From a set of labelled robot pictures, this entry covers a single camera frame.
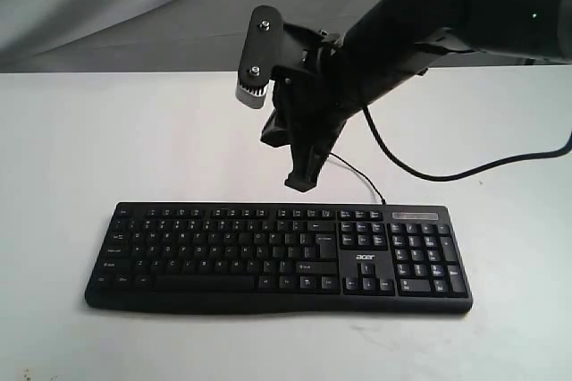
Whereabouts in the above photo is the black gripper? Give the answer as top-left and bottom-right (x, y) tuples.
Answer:
(261, 27), (371, 191)

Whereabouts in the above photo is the grey fabric backdrop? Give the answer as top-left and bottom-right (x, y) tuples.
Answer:
(0, 0), (572, 74)

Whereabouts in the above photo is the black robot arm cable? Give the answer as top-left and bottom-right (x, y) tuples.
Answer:
(361, 103), (572, 182)

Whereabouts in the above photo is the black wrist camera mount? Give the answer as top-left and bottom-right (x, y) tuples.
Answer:
(235, 5), (341, 109)

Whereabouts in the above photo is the black acer keyboard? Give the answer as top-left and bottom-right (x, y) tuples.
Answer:
(84, 202), (473, 315)

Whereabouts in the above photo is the black USB cable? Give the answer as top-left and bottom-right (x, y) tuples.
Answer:
(325, 151), (388, 207)

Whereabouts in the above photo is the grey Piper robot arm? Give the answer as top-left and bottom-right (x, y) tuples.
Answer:
(248, 0), (571, 192)

